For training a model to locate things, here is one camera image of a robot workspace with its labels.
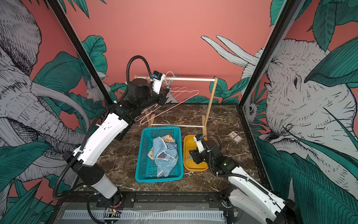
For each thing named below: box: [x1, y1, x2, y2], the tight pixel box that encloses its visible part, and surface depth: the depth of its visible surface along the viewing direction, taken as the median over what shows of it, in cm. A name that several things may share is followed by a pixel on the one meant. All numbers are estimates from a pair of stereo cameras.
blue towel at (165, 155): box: [152, 136, 179, 177], surface depth 83 cm
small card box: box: [227, 130, 243, 145], surface depth 100 cm
